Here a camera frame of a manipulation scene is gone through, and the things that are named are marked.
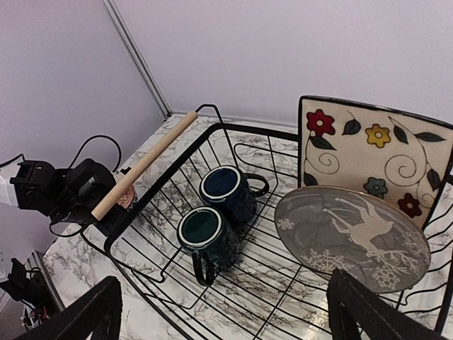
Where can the left wooden rack handle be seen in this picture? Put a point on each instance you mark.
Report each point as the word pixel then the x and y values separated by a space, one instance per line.
pixel 143 164

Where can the square floral ceramic plate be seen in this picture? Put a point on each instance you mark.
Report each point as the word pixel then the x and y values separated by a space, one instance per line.
pixel 401 157

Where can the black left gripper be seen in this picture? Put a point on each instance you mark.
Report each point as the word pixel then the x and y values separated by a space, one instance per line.
pixel 77 191

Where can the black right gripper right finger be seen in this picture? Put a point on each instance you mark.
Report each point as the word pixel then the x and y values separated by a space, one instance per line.
pixel 352 306

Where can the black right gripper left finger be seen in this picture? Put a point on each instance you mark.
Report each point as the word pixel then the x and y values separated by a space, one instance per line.
pixel 95 315

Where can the grey reindeer round plate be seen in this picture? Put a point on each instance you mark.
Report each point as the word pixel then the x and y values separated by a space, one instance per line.
pixel 327 228

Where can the dark blue ceramic mug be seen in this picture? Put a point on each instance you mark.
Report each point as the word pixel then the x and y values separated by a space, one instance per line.
pixel 233 192

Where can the black wire dish rack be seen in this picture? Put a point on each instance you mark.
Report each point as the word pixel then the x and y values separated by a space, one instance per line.
pixel 267 293

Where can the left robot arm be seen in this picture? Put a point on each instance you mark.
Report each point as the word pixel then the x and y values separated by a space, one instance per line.
pixel 27 184

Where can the left aluminium wall post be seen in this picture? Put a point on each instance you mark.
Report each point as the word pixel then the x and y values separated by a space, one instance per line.
pixel 137 57

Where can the dark green ceramic mug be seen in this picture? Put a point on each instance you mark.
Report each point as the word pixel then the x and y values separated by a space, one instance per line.
pixel 207 236

